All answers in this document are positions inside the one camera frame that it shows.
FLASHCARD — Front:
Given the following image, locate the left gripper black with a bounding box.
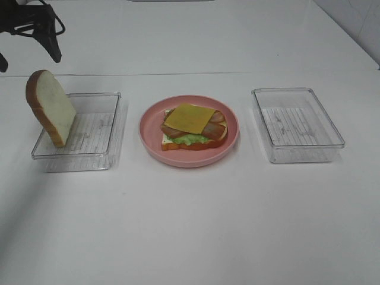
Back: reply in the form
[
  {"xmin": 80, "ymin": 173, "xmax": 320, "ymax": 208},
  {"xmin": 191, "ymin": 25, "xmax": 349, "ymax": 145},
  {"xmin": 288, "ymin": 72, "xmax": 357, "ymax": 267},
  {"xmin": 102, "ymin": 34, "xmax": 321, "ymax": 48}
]
[{"xmin": 0, "ymin": 1, "xmax": 62, "ymax": 72}]

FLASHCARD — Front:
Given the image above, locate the bread slice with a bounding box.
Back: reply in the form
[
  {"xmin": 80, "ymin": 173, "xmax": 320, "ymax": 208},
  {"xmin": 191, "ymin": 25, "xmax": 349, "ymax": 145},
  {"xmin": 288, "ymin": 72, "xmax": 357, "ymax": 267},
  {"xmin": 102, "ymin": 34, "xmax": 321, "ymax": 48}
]
[
  {"xmin": 160, "ymin": 109, "xmax": 229, "ymax": 151},
  {"xmin": 26, "ymin": 69, "xmax": 77, "ymax": 147}
]

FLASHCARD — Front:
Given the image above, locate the bacon strip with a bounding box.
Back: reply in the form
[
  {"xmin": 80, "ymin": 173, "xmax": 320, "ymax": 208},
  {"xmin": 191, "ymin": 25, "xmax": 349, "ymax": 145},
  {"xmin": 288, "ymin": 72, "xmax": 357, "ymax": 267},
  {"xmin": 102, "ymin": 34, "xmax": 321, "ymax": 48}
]
[
  {"xmin": 201, "ymin": 110, "xmax": 227, "ymax": 140},
  {"xmin": 164, "ymin": 111, "xmax": 226, "ymax": 140}
]

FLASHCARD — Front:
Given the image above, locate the yellow cheese slice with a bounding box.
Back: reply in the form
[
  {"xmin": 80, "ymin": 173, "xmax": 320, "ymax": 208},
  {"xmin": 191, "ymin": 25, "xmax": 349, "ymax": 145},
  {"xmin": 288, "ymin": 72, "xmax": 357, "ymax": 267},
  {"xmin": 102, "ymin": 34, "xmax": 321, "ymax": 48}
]
[{"xmin": 164, "ymin": 103, "xmax": 216, "ymax": 134}]

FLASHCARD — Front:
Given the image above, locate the green lettuce leaf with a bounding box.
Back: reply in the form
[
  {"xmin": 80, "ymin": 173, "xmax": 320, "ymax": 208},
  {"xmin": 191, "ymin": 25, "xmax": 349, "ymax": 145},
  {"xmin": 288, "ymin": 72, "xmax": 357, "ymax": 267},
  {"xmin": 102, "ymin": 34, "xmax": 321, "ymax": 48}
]
[{"xmin": 161, "ymin": 123, "xmax": 211, "ymax": 147}]

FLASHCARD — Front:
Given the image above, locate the left clear plastic container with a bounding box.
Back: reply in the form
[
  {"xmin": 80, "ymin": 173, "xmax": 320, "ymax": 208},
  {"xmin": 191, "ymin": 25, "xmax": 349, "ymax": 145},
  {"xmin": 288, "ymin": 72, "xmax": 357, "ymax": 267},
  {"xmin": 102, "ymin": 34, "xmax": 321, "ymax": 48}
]
[{"xmin": 31, "ymin": 92, "xmax": 128, "ymax": 173}]

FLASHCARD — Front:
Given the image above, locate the clear plastic container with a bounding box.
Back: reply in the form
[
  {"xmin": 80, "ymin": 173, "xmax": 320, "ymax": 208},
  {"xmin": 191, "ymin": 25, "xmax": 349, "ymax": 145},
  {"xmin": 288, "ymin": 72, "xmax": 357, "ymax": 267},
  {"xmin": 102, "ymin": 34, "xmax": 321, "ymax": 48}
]
[
  {"xmin": 252, "ymin": 87, "xmax": 346, "ymax": 163},
  {"xmin": 31, "ymin": 92, "xmax": 128, "ymax": 173}
]

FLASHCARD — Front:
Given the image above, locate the pink plate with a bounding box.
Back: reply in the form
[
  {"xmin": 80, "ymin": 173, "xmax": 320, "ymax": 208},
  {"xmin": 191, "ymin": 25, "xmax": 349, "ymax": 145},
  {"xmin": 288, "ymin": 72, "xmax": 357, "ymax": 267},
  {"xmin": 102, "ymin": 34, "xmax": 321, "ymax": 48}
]
[{"xmin": 139, "ymin": 95, "xmax": 239, "ymax": 168}]

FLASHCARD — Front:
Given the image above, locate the right clear plastic container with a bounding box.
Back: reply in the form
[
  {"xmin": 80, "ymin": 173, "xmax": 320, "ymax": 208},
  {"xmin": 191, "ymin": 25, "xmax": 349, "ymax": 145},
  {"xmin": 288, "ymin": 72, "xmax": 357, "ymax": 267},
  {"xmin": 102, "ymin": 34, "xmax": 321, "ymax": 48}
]
[{"xmin": 252, "ymin": 87, "xmax": 346, "ymax": 163}]

